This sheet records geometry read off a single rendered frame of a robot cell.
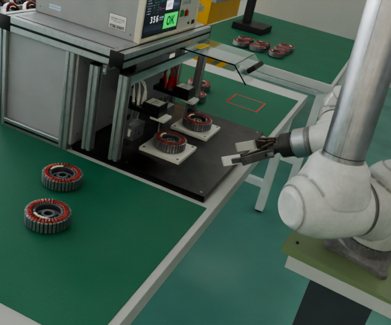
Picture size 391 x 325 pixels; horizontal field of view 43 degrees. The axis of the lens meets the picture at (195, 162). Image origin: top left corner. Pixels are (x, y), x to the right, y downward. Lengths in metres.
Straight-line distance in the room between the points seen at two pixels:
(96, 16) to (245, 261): 1.47
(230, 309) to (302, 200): 1.18
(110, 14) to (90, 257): 0.76
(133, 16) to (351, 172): 0.79
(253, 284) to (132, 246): 1.27
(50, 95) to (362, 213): 0.99
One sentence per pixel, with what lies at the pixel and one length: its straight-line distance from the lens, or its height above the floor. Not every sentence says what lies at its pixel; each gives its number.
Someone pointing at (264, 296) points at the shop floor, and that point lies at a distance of 2.39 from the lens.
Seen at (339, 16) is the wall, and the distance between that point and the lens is 6.82.
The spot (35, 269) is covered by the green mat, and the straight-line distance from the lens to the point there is 1.15.
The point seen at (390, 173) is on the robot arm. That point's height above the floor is 1.03.
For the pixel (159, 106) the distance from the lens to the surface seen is 1.62.
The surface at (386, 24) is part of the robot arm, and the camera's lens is 1.13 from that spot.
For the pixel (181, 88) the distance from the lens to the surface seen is 1.84.
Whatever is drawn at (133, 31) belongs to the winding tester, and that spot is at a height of 1.15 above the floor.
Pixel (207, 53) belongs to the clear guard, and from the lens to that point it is 1.80.
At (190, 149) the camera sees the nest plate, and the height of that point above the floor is 0.78.
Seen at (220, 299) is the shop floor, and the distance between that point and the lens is 2.29.
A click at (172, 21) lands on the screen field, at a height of 1.16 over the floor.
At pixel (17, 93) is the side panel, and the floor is 0.87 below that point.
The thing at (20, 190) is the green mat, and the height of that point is 0.75.
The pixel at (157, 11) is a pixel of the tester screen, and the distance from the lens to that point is 1.60.
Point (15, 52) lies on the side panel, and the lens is 1.66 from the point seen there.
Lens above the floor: 1.51
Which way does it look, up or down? 27 degrees down
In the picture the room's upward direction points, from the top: 13 degrees clockwise
